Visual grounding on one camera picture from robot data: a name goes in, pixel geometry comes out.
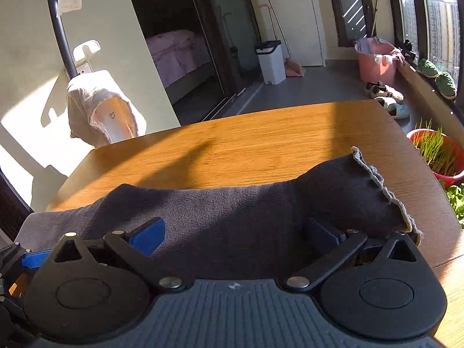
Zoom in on dark grey knit trousers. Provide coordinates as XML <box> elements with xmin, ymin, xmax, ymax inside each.
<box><xmin>17</xmin><ymin>148</ymin><xmax>423</xmax><ymax>280</ymax></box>

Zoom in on pink dustpan with broom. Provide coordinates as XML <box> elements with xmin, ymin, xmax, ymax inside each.
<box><xmin>260</xmin><ymin>0</ymin><xmax>305</xmax><ymax>78</ymax></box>

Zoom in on green slipper farther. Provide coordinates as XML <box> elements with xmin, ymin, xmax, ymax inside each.
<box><xmin>417</xmin><ymin>58</ymin><xmax>440</xmax><ymax>79</ymax></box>

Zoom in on cream cloth on cleaner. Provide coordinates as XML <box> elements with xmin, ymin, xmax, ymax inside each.
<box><xmin>66</xmin><ymin>70</ymin><xmax>147</xmax><ymax>148</ymax></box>

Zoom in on leafy green potted plant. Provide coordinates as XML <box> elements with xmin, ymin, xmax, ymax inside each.
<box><xmin>445</xmin><ymin>183</ymin><xmax>464</xmax><ymax>228</ymax></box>

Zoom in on bed with pink cover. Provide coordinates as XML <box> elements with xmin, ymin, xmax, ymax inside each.
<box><xmin>146</xmin><ymin>29</ymin><xmax>215</xmax><ymax>88</ymax></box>

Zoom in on white floor cleaner with handle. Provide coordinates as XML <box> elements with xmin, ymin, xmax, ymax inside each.
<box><xmin>42</xmin><ymin>0</ymin><xmax>147</xmax><ymax>144</ymax></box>

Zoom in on slippers on floor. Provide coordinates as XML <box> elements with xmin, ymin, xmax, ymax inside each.
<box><xmin>364</xmin><ymin>82</ymin><xmax>411</xmax><ymax>120</ymax></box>

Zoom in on red basin with grass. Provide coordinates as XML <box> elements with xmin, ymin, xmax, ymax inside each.
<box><xmin>407</xmin><ymin>120</ymin><xmax>463</xmax><ymax>189</ymax></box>

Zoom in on white trash bin black lid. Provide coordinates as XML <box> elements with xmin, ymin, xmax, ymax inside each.
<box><xmin>255</xmin><ymin>40</ymin><xmax>286</xmax><ymax>85</ymax></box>

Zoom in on pink plastic bucket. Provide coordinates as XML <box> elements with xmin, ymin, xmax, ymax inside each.
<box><xmin>354</xmin><ymin>37</ymin><xmax>405</xmax><ymax>86</ymax></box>

